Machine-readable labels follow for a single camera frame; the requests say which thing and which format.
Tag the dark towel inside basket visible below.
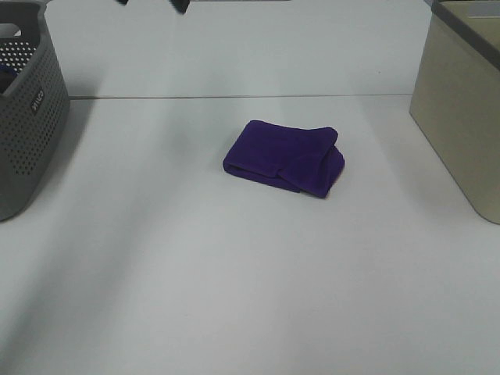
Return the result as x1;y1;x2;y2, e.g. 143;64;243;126
0;65;17;94

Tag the purple towel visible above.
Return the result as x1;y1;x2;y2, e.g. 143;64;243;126
223;120;345;198

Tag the grey perforated laundry basket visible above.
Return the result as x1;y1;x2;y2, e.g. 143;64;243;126
1;1;70;220

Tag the beige storage bin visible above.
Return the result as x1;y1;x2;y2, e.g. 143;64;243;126
409;1;499;223

